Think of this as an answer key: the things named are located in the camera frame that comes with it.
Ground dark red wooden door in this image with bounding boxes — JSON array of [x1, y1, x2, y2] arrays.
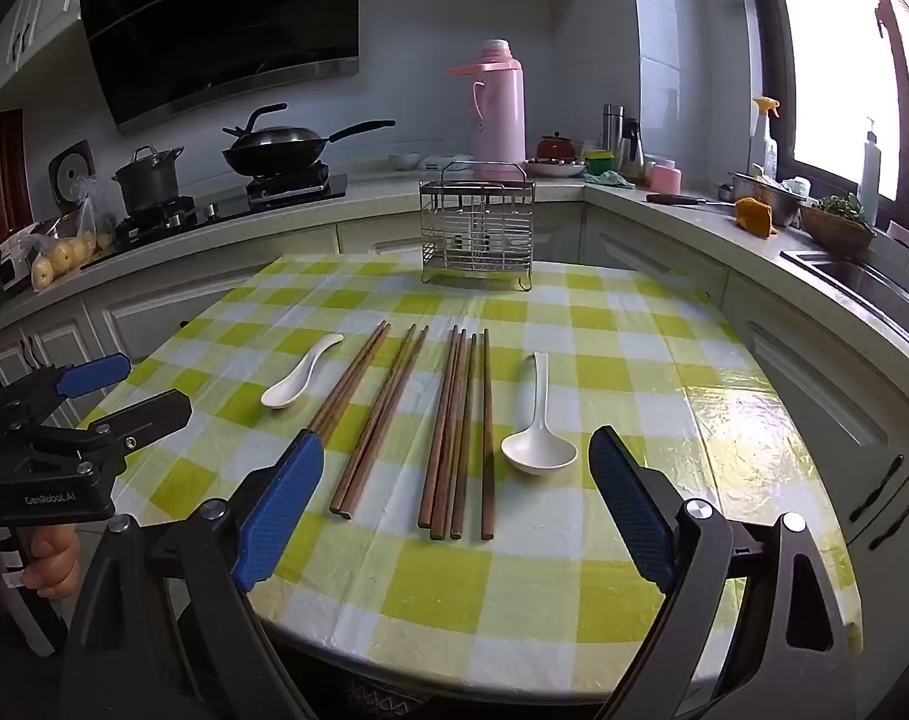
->
[[0, 109, 31, 241]]

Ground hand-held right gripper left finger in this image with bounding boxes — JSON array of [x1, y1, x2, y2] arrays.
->
[[58, 427, 328, 720]]

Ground wicker basket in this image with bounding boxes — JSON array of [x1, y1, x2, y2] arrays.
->
[[799, 206, 877, 254]]

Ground steel sink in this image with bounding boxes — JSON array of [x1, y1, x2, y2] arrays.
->
[[780, 247, 909, 346]]

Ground glass oil bottle black top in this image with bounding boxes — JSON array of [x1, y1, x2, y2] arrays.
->
[[620, 118, 645, 181]]

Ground white spray bottle yellow trigger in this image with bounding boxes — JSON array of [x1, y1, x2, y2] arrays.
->
[[752, 96, 781, 181]]

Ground orange cloth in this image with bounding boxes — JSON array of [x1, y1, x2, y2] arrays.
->
[[734, 197, 778, 241]]

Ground steel stockpot with lid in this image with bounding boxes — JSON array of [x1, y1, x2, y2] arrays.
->
[[111, 145, 185, 215]]

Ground short white spoon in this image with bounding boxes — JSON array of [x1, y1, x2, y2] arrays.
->
[[261, 333, 345, 410]]

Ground pink thermos jug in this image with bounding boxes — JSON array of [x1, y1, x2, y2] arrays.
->
[[448, 39, 526, 181]]

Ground yellow white checked tablecloth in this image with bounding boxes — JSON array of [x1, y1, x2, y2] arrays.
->
[[75, 251, 864, 698]]

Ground window with dark frame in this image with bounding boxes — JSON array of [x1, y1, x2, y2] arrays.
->
[[746, 0, 909, 233]]

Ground black wok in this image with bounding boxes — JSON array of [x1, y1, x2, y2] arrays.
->
[[221, 118, 397, 178]]

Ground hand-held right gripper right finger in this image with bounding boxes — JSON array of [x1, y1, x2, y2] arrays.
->
[[587, 425, 864, 720]]

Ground black gas stove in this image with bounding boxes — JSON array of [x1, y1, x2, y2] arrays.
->
[[79, 172, 348, 271]]

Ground square black silver appliance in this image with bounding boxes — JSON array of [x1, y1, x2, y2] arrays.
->
[[49, 141, 95, 200]]

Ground long white ladle spoon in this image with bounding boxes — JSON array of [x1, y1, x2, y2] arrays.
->
[[500, 352, 578, 476]]

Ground steel mixing bowl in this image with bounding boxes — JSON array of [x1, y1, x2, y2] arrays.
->
[[728, 171, 808, 227]]

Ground steel wok lid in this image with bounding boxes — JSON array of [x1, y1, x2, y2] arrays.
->
[[224, 103, 326, 151]]

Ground green leafy vegetables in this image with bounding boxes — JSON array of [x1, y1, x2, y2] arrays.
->
[[812, 195, 874, 226]]

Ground steel wire utensil rack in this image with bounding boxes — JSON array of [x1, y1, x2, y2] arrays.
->
[[418, 163, 536, 293]]

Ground black glass range hood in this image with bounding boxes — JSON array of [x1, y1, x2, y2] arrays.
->
[[79, 0, 367, 136]]

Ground white plate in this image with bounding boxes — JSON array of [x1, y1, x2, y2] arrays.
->
[[525, 156, 586, 178]]

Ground white wall cabinet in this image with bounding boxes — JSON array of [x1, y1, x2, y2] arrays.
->
[[0, 0, 125, 117]]

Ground plastic bag of pears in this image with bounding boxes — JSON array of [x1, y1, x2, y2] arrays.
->
[[0, 180, 118, 290]]

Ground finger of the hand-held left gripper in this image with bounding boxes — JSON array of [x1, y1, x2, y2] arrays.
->
[[0, 352, 133, 428], [26, 388, 194, 466]]

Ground person's left hand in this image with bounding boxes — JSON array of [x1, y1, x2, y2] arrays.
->
[[0, 521, 84, 602]]

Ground white pump soap bottle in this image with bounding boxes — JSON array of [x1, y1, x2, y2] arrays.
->
[[857, 118, 883, 227]]

